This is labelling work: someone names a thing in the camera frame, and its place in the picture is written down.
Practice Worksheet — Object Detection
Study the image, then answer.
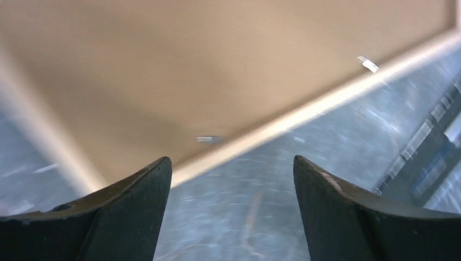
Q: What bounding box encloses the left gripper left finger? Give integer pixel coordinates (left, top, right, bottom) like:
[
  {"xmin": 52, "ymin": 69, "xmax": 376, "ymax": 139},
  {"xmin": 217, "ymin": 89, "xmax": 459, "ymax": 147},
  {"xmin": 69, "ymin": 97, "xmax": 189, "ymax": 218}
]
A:
[{"xmin": 1, "ymin": 157, "xmax": 172, "ymax": 260}]

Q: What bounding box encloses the wooden picture frame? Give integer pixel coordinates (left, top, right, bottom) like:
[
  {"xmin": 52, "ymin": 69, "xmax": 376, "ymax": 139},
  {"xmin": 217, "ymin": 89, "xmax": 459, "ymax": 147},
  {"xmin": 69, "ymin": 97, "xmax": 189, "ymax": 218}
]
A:
[{"xmin": 1, "ymin": 28, "xmax": 460, "ymax": 193}]

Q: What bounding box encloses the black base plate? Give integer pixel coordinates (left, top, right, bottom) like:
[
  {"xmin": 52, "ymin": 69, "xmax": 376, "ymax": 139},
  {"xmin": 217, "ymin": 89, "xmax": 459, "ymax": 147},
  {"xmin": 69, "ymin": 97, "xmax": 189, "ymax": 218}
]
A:
[{"xmin": 373, "ymin": 77, "xmax": 460, "ymax": 207}]

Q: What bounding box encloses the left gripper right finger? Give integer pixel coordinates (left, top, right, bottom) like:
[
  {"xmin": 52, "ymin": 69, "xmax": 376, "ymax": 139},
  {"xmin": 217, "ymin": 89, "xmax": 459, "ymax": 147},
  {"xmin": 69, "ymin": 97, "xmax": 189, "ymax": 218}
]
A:
[{"xmin": 293, "ymin": 156, "xmax": 460, "ymax": 260}]

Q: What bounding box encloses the brown backing board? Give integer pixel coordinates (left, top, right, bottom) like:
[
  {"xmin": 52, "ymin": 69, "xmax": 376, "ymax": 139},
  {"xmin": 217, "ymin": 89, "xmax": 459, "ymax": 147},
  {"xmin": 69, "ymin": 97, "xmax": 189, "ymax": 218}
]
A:
[{"xmin": 1, "ymin": 1, "xmax": 456, "ymax": 182}]

